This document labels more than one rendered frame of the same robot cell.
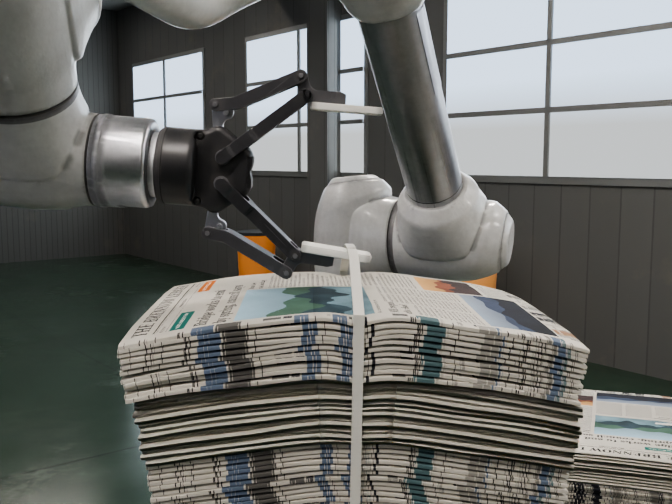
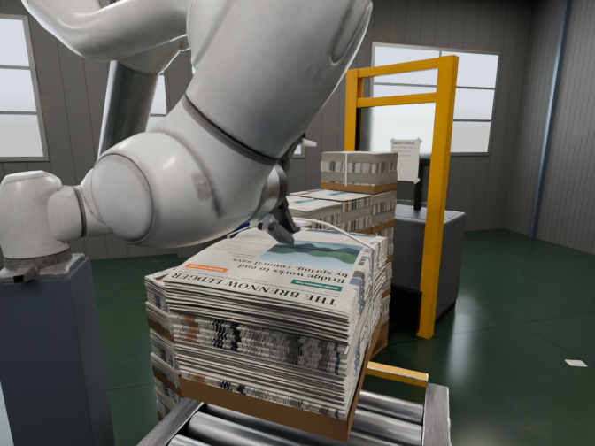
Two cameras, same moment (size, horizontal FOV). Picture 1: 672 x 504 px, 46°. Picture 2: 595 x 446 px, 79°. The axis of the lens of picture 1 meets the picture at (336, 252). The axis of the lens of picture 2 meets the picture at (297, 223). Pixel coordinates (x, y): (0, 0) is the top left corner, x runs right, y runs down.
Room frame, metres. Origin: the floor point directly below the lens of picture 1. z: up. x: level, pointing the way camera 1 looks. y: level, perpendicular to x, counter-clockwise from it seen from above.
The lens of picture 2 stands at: (0.54, 0.58, 1.36)
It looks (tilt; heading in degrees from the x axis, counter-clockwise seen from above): 13 degrees down; 293
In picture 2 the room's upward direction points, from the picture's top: straight up
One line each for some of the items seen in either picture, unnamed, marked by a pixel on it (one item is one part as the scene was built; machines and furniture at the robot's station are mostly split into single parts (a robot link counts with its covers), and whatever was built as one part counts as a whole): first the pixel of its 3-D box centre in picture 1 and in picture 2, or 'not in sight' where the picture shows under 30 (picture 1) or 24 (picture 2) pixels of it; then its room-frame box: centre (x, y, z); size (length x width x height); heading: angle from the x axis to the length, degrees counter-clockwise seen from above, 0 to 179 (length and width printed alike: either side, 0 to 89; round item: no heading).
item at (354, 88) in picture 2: not in sight; (351, 197); (1.22, -2.13, 0.93); 0.09 x 0.09 x 1.85; 72
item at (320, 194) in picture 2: not in sight; (329, 194); (1.13, -1.33, 1.06); 0.37 x 0.28 x 0.01; 160
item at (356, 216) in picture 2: not in sight; (329, 215); (1.14, -1.33, 0.95); 0.38 x 0.29 x 0.23; 160
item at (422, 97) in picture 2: not in sight; (396, 100); (0.90, -2.03, 1.62); 0.75 x 0.06 x 0.06; 162
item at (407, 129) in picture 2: not in sight; (394, 152); (0.90, -2.05, 1.28); 0.57 x 0.01 x 0.65; 162
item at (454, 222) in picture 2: not in sight; (406, 259); (0.79, -2.38, 0.40); 0.70 x 0.55 x 0.80; 162
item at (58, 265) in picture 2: not in sight; (36, 262); (1.57, -0.02, 1.03); 0.22 x 0.18 x 0.06; 128
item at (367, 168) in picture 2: not in sight; (356, 253); (1.04, -1.62, 0.65); 0.39 x 0.30 x 1.29; 162
